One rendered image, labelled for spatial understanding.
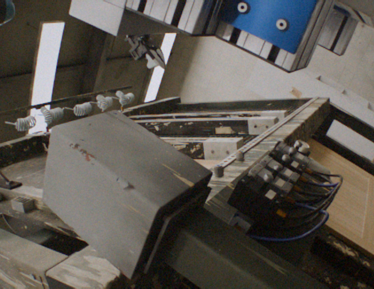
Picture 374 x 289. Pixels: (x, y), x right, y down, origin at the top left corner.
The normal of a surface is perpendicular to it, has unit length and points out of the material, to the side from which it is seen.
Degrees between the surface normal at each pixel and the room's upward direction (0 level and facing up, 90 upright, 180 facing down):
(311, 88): 90
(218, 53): 90
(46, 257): 60
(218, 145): 90
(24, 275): 90
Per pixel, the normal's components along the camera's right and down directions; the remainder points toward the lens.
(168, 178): 0.33, -0.83
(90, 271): -0.11, -0.97
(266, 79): -0.52, 0.28
